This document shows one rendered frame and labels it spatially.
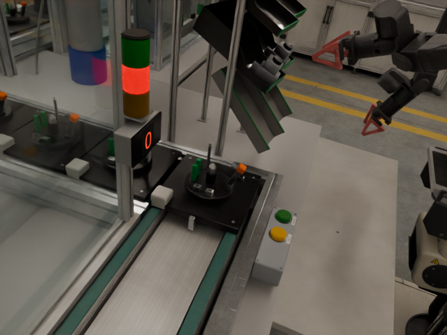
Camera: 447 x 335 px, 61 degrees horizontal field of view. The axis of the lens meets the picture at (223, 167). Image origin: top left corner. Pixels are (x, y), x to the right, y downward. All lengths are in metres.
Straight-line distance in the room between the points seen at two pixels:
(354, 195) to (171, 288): 0.74
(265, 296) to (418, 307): 1.09
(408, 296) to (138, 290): 1.38
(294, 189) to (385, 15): 0.61
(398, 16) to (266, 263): 0.61
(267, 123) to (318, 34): 3.81
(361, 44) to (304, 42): 4.09
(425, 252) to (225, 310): 0.77
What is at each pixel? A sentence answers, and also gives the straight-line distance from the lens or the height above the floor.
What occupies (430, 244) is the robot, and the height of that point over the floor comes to 0.80.
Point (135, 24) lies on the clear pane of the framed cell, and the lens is 1.97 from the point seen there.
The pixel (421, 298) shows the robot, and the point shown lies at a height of 0.28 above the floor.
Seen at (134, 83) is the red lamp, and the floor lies 1.33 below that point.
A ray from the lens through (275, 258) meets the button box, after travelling 0.91.
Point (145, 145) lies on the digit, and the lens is 0.78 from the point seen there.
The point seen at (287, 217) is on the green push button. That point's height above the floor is 0.97.
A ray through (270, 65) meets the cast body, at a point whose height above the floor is 1.25.
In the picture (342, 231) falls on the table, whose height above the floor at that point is 0.86.
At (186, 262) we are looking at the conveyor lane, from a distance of 0.93.
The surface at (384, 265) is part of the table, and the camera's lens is 1.17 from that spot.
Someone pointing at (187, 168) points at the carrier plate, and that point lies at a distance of 1.10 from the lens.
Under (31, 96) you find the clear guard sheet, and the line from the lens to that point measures 0.57.
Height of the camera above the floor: 1.64
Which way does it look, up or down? 36 degrees down
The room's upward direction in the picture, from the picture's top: 9 degrees clockwise
